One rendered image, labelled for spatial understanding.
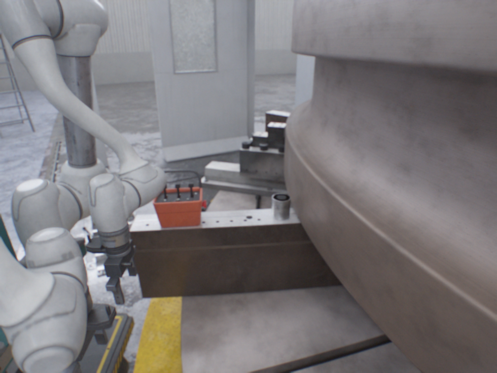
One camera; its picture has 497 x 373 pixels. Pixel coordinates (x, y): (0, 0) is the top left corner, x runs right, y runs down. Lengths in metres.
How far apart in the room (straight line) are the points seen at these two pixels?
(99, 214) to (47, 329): 0.44
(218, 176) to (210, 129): 1.89
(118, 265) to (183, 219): 0.42
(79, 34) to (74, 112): 0.24
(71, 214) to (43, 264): 0.52
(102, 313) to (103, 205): 0.28
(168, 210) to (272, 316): 0.64
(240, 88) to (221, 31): 0.77
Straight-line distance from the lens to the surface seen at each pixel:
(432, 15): 0.72
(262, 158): 2.28
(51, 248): 0.69
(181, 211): 1.30
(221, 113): 4.39
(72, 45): 1.08
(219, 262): 1.43
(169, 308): 1.97
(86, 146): 1.19
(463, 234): 0.83
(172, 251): 1.40
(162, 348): 1.79
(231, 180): 2.52
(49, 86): 0.96
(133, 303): 2.05
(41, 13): 1.01
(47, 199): 1.14
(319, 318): 1.48
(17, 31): 0.98
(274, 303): 1.51
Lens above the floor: 1.39
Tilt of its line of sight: 25 degrees down
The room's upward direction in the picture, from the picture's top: straight up
